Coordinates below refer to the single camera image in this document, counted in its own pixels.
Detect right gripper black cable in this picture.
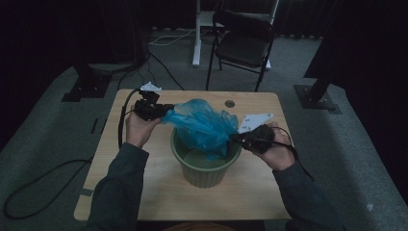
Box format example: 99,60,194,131
271,126,316,181

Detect long black floor cable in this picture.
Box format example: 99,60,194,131
2,157,94,220

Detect black floor cables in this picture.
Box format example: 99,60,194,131
116,47,186,91

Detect white floor cable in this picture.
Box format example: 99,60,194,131
148,28,196,47

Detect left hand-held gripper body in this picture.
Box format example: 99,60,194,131
134,81,163,122

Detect person's right hand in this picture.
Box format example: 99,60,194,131
252,120,297,172

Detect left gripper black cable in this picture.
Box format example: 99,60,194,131
117,89,142,150

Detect person's left hand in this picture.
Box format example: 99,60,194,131
125,110,162,149

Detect green plastic bin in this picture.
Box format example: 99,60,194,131
169,128,242,189

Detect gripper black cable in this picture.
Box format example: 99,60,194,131
271,126,316,181
117,89,142,150

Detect black stand base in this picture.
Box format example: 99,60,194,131
294,76,343,116
61,62,114,103

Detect blue plastic bag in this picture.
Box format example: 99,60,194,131
161,98,241,162

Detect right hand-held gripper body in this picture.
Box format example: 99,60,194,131
238,113,277,154

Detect black folding chair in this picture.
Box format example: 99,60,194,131
205,10,277,93

